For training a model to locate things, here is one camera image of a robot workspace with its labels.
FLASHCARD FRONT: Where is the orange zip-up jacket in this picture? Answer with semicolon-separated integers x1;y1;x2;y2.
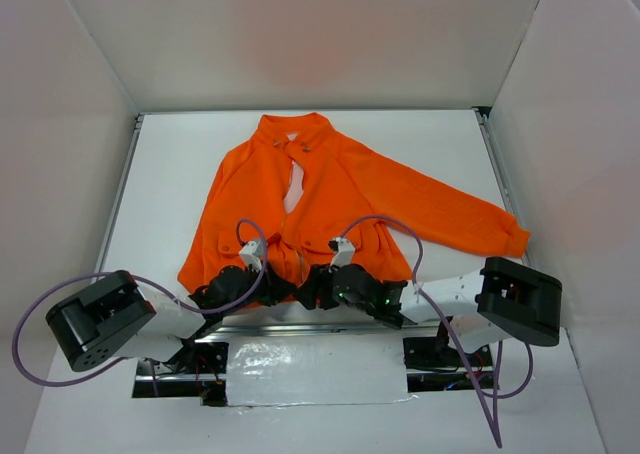
178;113;529;293

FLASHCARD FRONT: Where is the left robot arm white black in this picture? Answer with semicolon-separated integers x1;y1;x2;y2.
45;265;296;373

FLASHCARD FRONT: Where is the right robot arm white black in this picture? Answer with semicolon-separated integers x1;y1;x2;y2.
294;257;562;365

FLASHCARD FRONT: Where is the white foil-taped panel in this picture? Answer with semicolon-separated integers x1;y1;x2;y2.
226;333;411;407

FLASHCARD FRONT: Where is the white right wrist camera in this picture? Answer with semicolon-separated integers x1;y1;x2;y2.
328;237;356;269

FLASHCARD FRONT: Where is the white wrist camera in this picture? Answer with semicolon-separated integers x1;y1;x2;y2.
239;238;267;272
328;237;356;269

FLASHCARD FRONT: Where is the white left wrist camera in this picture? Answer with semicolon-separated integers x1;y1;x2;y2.
239;238;267;272

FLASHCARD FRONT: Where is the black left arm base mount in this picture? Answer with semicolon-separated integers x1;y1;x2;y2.
132;342;229;407

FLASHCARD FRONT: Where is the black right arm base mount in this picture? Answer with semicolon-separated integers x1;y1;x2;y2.
403;325;474;393

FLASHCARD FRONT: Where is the aluminium table frame rail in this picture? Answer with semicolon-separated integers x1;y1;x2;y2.
74;106;557;336

